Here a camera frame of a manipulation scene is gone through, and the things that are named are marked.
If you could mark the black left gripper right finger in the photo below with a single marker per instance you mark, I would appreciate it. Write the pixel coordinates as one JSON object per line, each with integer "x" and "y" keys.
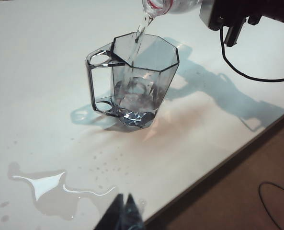
{"x": 133, "y": 213}

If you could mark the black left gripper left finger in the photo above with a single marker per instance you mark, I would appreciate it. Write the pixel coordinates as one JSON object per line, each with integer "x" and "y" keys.
{"x": 113, "y": 215}

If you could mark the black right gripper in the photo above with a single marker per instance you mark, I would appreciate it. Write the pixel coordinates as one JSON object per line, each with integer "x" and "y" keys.
{"x": 278, "y": 12}

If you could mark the Nongfu Spring water bottle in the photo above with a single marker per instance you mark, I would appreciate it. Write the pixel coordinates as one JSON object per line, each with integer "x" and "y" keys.
{"x": 156, "y": 6}

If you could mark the spilled water puddle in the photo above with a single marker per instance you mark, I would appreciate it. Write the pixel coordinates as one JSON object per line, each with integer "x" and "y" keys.
{"x": 50, "y": 191}

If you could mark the transparent grey faceted plastic mug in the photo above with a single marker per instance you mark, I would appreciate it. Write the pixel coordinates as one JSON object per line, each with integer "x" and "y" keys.
{"x": 141, "y": 79}

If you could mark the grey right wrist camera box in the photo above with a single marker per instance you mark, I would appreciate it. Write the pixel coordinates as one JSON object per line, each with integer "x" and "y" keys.
{"x": 211, "y": 14}

